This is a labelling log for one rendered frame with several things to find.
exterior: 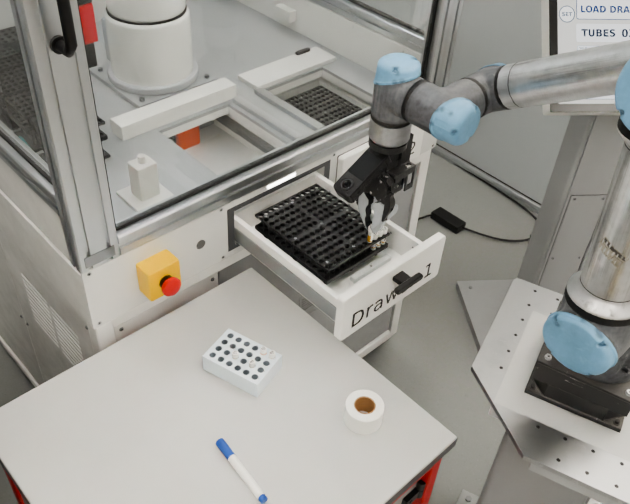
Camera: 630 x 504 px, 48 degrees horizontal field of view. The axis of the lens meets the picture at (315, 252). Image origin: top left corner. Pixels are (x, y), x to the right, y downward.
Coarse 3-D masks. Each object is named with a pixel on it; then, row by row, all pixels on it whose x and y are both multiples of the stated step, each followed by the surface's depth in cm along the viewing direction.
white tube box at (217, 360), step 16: (224, 336) 137; (240, 336) 137; (208, 352) 134; (224, 352) 135; (240, 352) 136; (256, 352) 134; (208, 368) 134; (224, 368) 131; (240, 368) 132; (256, 368) 132; (272, 368) 132; (240, 384) 132; (256, 384) 129
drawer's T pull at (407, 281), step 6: (396, 276) 136; (402, 276) 136; (408, 276) 136; (414, 276) 136; (420, 276) 136; (396, 282) 136; (402, 282) 135; (408, 282) 134; (414, 282) 135; (396, 288) 133; (402, 288) 133; (408, 288) 135
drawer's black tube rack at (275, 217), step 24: (312, 192) 156; (264, 216) 149; (288, 216) 154; (312, 216) 150; (336, 216) 150; (288, 240) 144; (312, 240) 144; (336, 240) 144; (360, 240) 150; (312, 264) 143
